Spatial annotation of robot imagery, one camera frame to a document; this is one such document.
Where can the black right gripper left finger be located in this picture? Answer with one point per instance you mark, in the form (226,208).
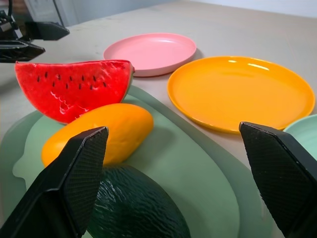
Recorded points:
(57,188)

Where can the dark green avocado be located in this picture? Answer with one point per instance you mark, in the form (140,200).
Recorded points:
(138,205)

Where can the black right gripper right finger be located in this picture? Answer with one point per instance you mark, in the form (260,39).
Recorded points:
(280,173)

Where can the light green plate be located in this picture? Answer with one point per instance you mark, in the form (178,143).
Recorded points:
(305,138)

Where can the light green tray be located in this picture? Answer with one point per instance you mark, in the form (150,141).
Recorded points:
(188,173)

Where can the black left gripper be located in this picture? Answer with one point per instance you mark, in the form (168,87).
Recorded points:
(8,27)

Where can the pink plate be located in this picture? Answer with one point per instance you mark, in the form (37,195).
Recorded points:
(151,53)

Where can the orange mango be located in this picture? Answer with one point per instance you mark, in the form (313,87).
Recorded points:
(123,134)

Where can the red watermelon slice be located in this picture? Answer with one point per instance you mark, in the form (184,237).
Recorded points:
(74,89)

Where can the orange plate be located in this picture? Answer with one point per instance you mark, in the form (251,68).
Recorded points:
(237,91)

